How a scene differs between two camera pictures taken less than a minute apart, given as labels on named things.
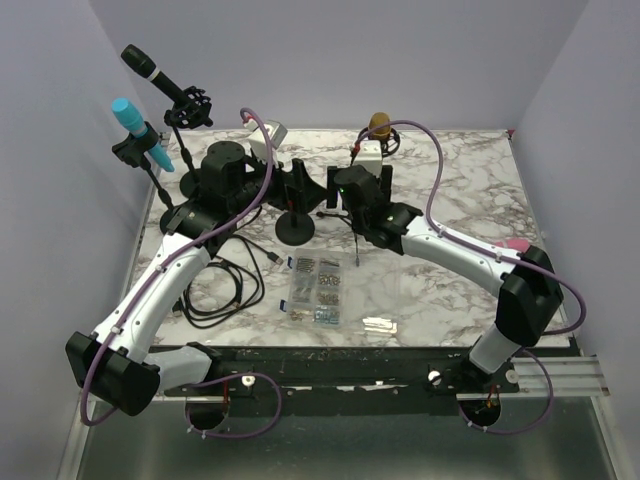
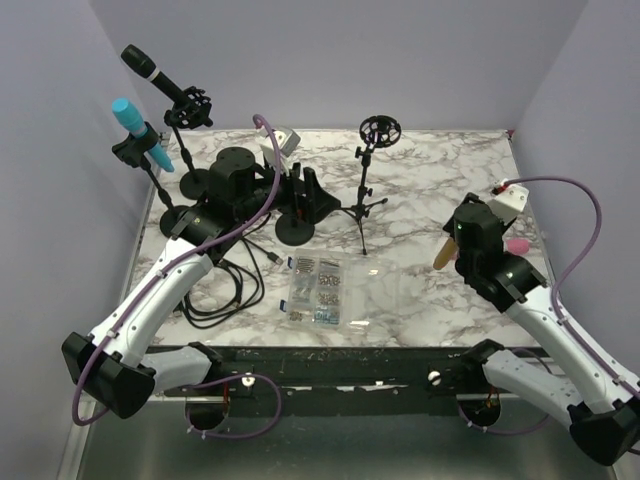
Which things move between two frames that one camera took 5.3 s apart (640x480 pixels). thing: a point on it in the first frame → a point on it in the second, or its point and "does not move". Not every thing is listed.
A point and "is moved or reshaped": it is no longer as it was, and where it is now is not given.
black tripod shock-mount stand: [388, 148] → [377, 131]
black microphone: [139, 64] does not move
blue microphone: [133, 122] does not move
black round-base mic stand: [294, 228] does not move
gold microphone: [376, 120] is moved or reshaped
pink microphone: [520, 245] does not move
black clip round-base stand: [135, 151] does not move
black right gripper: [384, 184] → [450, 225]
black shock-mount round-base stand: [193, 111] does not move
